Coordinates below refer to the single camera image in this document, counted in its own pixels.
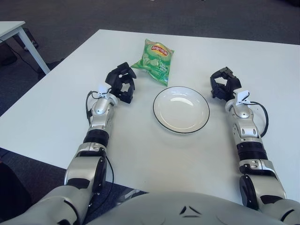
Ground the grey robot torso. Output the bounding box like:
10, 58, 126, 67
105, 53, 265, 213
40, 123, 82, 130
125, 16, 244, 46
86, 192, 282, 225

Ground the black floor box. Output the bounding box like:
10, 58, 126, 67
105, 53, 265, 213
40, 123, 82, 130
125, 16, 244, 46
23, 28, 39, 50

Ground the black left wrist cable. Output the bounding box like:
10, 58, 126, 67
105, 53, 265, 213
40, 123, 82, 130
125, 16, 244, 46
85, 90, 105, 123

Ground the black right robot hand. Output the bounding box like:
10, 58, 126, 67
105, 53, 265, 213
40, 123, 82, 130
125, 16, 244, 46
210, 67, 242, 100

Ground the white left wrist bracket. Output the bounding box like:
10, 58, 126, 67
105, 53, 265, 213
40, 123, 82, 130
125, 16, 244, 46
97, 84, 111, 98

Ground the green potato chip bag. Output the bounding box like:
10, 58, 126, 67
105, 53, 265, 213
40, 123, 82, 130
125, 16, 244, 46
130, 38, 176, 87

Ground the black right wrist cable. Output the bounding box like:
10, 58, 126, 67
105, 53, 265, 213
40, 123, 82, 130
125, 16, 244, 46
248, 100, 269, 138

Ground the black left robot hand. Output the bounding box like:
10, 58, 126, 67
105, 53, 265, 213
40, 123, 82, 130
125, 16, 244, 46
105, 62, 138, 104

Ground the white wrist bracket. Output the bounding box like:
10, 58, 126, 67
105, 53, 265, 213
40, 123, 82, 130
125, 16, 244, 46
97, 84, 111, 98
235, 90, 250, 105

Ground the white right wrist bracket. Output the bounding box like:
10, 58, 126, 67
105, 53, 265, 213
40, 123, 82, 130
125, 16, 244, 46
235, 90, 250, 105

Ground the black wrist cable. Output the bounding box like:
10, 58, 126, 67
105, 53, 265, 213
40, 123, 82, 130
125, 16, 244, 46
248, 100, 269, 138
85, 90, 105, 123

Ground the white side table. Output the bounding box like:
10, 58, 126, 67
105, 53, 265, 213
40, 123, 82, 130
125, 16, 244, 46
0, 21, 51, 75

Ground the white plate with black rim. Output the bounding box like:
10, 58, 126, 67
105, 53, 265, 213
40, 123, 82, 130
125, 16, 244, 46
152, 86, 210, 135

